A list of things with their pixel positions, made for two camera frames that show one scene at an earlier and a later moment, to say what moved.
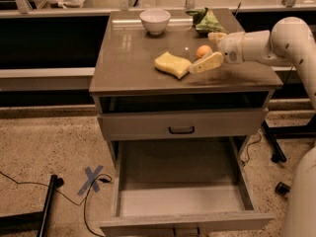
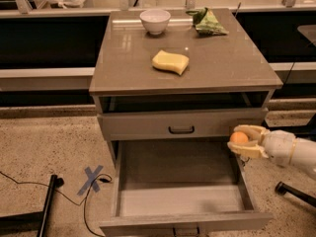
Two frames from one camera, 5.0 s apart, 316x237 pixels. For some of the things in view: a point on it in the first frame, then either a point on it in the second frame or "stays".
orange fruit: [203, 50] -> [238, 137]
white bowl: [155, 21] stays
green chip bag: [204, 22] stays
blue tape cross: [92, 180] stays
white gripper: [231, 47] -> [278, 146]
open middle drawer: [175, 187] stays
